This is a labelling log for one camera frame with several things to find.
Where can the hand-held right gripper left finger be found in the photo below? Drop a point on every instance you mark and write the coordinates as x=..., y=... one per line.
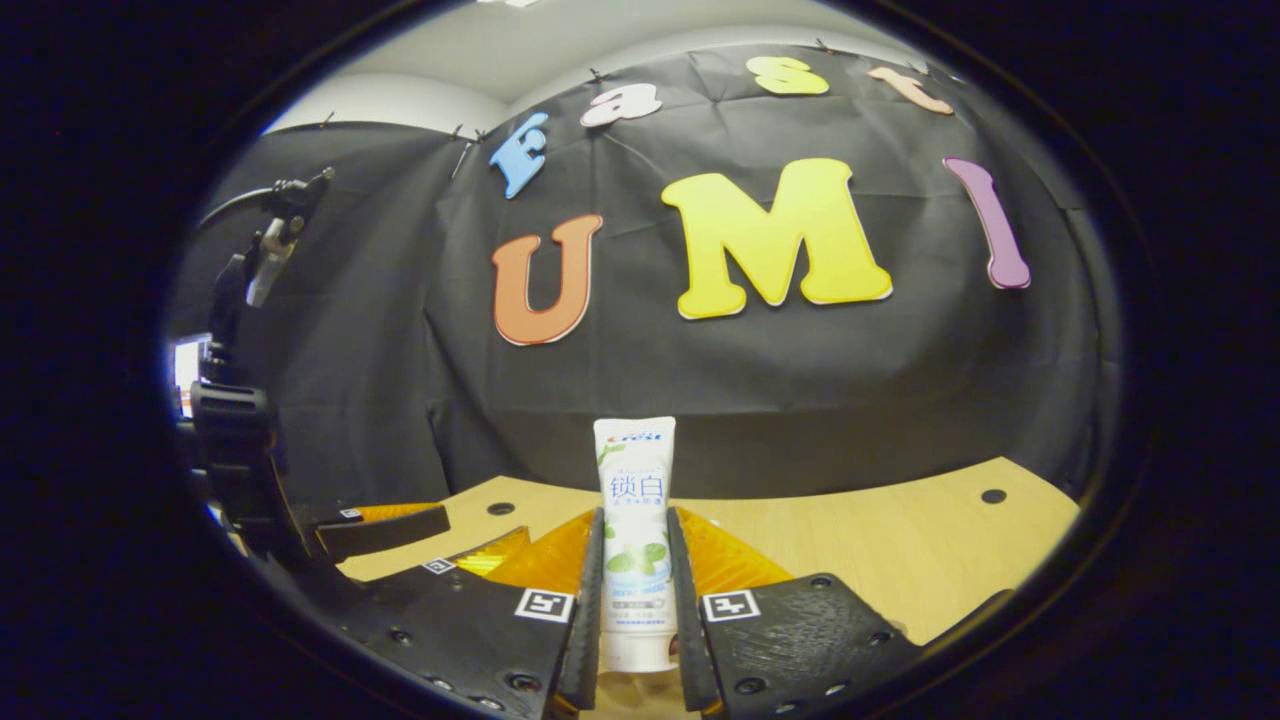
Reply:
x=585, y=625

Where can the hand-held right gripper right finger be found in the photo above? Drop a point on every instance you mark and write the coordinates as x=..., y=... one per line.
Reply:
x=686, y=625

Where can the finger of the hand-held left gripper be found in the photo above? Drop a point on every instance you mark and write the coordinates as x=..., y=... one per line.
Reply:
x=390, y=532
x=395, y=585

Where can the white toothpaste tube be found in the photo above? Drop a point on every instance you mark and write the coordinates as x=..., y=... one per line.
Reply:
x=637, y=470

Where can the wooden desktop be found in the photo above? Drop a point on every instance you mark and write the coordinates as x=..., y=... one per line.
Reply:
x=900, y=540

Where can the black backdrop cloth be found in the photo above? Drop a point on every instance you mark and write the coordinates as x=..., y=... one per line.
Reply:
x=800, y=380

